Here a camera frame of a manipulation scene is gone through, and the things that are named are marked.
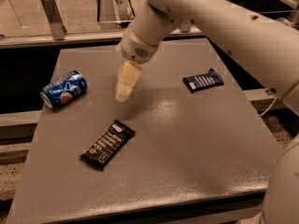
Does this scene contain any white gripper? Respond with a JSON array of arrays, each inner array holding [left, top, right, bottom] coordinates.
[[116, 26, 158, 102]]

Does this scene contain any black snack bar wrapper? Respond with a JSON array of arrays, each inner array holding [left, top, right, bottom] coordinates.
[[80, 119, 135, 168]]

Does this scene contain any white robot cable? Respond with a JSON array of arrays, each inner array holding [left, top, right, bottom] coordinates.
[[259, 95, 278, 119]]

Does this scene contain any metal rail bracket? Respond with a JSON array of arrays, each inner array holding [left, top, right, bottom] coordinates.
[[179, 21, 192, 33], [40, 0, 67, 40]]

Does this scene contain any blue pepsi can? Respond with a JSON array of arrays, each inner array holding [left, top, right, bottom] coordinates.
[[40, 70, 88, 109]]

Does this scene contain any horizontal metal rail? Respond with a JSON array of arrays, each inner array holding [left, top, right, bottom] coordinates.
[[0, 25, 204, 49]]

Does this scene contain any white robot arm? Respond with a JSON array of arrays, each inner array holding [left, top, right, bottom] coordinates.
[[116, 0, 299, 115]]

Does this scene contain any left metal rail bracket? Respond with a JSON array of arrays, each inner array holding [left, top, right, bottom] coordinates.
[[40, 0, 67, 40]]

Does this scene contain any right metal rail bracket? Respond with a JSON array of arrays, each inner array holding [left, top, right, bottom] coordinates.
[[179, 21, 192, 33]]

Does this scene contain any dark blue snack bar wrapper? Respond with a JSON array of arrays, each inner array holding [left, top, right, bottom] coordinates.
[[182, 68, 224, 92]]

